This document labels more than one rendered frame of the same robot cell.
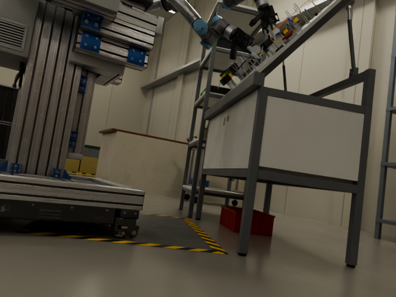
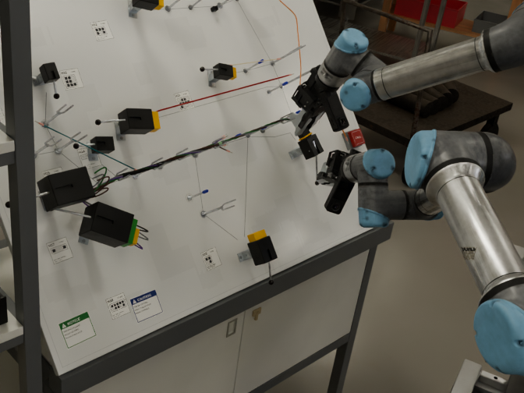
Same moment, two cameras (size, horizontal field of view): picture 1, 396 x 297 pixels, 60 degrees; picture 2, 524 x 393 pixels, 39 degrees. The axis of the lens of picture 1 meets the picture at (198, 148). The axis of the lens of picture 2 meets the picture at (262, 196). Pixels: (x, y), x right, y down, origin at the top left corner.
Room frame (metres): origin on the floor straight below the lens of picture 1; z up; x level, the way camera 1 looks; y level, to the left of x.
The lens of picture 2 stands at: (3.15, 1.12, 2.04)
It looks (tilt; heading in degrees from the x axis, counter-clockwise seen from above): 30 degrees down; 232
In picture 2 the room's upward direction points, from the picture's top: 8 degrees clockwise
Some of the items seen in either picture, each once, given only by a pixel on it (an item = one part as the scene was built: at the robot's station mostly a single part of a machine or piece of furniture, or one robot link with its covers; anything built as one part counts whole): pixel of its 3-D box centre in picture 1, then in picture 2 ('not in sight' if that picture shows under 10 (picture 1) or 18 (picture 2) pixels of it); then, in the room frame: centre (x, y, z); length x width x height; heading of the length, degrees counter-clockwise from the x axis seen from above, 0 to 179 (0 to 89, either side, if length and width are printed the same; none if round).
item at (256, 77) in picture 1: (226, 102); (252, 290); (2.16, -0.14, 0.83); 1.18 x 0.05 x 0.06; 10
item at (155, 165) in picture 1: (175, 169); not in sight; (5.49, 0.30, 0.41); 2.43 x 0.78 x 0.83; 119
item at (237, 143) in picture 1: (237, 134); (303, 316); (1.90, -0.21, 0.60); 0.55 x 0.03 x 0.39; 10
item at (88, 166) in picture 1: (72, 158); not in sight; (6.31, 2.27, 0.35); 1.21 x 0.86 x 0.71; 29
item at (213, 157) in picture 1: (215, 141); (160, 392); (2.44, -0.12, 0.60); 0.55 x 0.02 x 0.39; 10
